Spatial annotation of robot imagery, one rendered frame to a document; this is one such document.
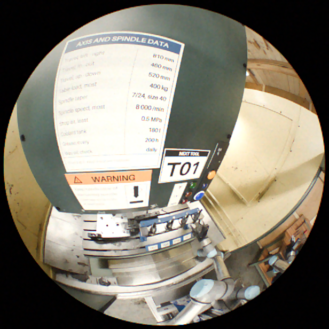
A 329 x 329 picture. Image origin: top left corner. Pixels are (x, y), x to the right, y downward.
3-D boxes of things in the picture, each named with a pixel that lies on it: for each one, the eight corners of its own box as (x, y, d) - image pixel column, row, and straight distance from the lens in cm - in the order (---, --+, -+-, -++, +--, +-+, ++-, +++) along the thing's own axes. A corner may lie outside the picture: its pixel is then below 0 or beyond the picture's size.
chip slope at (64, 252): (106, 276, 131) (96, 277, 107) (57, 266, 166) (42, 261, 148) (100, 209, 152) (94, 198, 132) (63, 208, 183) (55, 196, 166)
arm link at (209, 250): (205, 259, 86) (211, 258, 79) (199, 248, 85) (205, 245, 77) (213, 253, 90) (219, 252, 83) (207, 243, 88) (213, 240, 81)
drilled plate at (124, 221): (130, 236, 95) (130, 235, 90) (99, 238, 101) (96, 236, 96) (126, 214, 104) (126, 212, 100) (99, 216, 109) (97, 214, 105)
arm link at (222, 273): (244, 290, 71) (224, 249, 101) (229, 291, 63) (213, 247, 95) (229, 302, 78) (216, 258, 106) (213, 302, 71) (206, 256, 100)
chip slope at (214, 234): (214, 244, 153) (226, 238, 133) (165, 268, 126) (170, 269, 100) (186, 198, 171) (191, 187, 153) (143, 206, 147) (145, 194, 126)
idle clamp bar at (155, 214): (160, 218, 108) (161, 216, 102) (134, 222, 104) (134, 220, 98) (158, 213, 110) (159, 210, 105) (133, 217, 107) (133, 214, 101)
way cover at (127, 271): (196, 263, 137) (203, 262, 123) (116, 284, 130) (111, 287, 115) (186, 243, 135) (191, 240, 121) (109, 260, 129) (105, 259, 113)
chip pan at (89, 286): (220, 255, 156) (224, 254, 151) (59, 281, 168) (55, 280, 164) (214, 244, 153) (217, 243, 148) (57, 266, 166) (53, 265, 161)
